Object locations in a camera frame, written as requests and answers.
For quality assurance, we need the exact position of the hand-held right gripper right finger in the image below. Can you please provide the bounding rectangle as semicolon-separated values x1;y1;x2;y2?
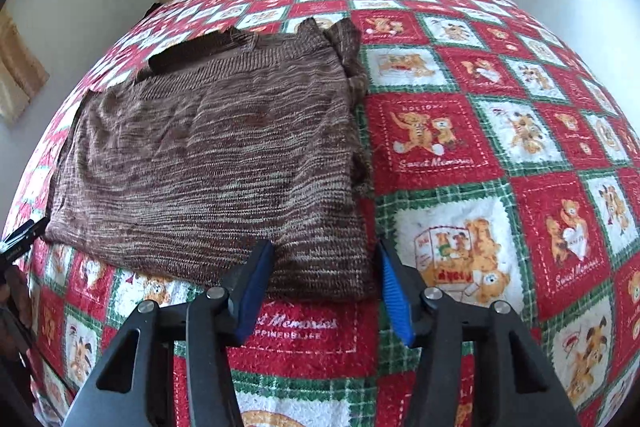
376;238;583;427

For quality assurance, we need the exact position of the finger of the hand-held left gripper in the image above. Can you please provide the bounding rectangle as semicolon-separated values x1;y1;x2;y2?
0;217;51;264

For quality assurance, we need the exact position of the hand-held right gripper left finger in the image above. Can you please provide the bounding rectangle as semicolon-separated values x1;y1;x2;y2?
62;239;276;427

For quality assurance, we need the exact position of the brown knitted sweater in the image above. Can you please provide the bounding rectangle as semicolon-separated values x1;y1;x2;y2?
42;17;381;303

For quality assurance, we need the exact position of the person's left forearm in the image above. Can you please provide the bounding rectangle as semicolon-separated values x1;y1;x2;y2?
0;264;33;333

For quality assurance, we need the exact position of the long yellow curtain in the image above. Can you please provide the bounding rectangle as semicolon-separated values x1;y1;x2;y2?
0;9;51;124

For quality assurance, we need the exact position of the red checkered printed blanket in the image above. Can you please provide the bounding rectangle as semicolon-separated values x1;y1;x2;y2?
0;0;640;427

